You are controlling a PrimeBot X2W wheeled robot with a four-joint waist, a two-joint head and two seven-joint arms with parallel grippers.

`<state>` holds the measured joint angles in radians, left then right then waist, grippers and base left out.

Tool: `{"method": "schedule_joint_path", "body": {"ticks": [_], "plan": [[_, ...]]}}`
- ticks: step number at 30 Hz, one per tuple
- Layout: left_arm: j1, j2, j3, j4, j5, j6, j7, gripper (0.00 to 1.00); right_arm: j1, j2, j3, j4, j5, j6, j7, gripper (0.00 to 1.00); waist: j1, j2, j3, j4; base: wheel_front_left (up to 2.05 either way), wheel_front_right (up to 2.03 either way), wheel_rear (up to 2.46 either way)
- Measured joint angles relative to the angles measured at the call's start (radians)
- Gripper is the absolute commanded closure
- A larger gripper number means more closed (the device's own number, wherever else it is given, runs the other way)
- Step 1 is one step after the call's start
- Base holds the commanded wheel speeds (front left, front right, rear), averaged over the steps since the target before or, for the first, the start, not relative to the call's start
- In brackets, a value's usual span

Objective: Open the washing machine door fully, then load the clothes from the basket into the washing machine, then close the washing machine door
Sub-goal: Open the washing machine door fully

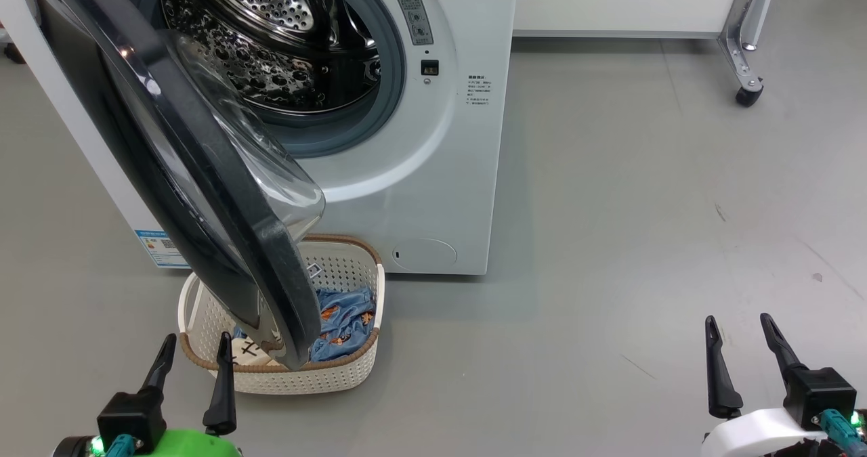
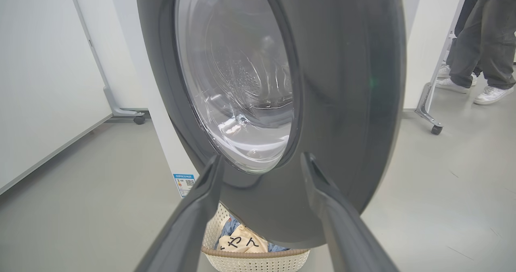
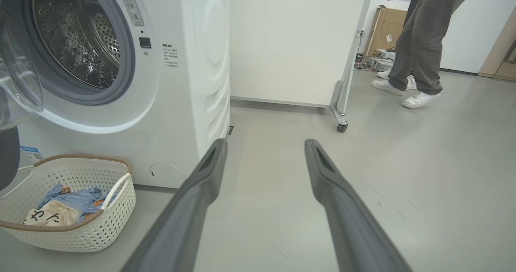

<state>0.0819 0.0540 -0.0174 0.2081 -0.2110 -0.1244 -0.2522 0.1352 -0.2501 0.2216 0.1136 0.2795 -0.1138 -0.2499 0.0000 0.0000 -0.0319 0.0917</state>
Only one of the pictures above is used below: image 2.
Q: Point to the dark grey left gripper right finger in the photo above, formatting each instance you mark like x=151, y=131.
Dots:
x=350, y=239

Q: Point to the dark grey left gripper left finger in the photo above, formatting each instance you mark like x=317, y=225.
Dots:
x=181, y=231

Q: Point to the blue printed garment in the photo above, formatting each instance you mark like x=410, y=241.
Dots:
x=227, y=228

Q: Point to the cream garment with black lettering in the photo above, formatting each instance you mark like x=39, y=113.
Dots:
x=244, y=239

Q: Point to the dark grey round washer door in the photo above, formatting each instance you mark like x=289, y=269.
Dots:
x=346, y=82

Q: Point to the blue energy label sticker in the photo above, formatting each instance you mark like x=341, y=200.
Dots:
x=184, y=184

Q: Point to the cream perforated laundry basket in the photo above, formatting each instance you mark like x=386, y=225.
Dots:
x=250, y=262

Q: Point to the person in grey trousers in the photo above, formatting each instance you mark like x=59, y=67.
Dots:
x=496, y=42

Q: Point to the person in dark trousers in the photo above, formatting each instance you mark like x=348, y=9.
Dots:
x=467, y=6

